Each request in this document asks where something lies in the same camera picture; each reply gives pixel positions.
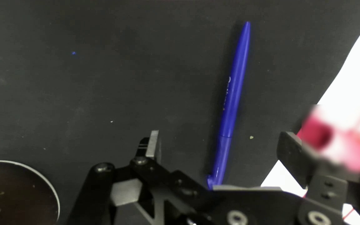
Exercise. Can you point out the blue pen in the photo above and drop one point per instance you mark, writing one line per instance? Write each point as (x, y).
(230, 107)

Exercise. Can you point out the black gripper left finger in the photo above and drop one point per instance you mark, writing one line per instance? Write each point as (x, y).
(149, 148)

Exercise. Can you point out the black table mat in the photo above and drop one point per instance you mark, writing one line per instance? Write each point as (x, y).
(82, 82)

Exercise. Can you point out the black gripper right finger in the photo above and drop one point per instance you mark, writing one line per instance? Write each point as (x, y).
(317, 175)

